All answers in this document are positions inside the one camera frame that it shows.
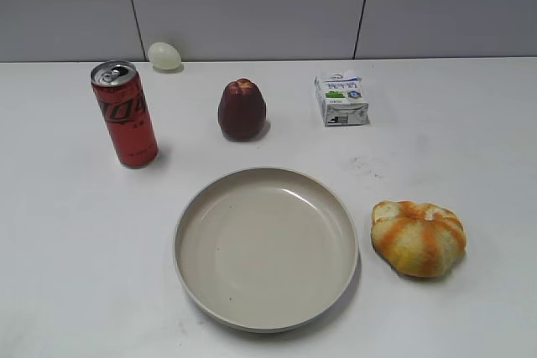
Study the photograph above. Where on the red cola can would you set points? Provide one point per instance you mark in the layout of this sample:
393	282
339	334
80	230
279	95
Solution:
119	94

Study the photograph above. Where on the beige round plate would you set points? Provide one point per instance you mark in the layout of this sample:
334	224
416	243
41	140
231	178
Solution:
265	250

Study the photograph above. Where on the dark red wax apple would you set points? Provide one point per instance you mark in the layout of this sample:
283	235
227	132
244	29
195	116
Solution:
242	110

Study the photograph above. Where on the small white milk carton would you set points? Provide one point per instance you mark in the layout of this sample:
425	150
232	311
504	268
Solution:
340	98

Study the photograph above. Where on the pale white egg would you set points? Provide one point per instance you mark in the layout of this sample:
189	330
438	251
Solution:
164	56

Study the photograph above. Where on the orange striped bread bun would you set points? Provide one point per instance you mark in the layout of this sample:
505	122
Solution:
419	240

